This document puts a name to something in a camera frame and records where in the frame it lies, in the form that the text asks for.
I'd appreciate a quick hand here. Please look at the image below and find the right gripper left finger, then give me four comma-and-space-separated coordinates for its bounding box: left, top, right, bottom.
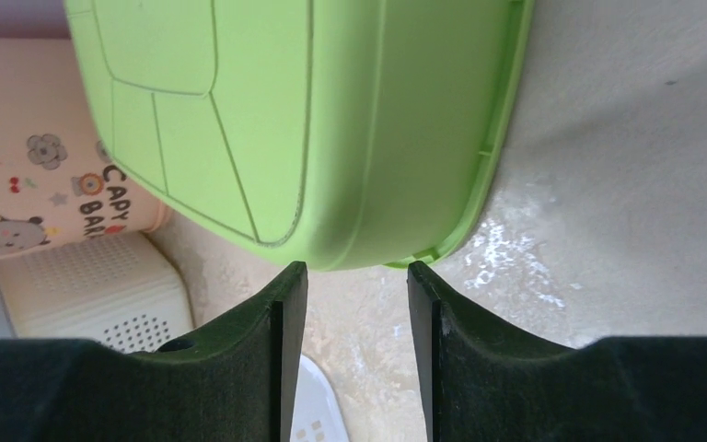
0, 262, 307, 441

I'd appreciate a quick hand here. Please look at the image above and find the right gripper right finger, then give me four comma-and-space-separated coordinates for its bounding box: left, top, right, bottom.
407, 262, 707, 441

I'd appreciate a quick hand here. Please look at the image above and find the cream plastic storage basket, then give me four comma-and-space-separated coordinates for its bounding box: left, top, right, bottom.
0, 233, 195, 353

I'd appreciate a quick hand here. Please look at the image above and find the green plastic tub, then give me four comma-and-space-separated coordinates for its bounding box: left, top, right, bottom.
64, 1, 535, 271

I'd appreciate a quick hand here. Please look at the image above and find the large orange plastic bucket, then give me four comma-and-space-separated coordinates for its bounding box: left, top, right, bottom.
0, 39, 170, 259

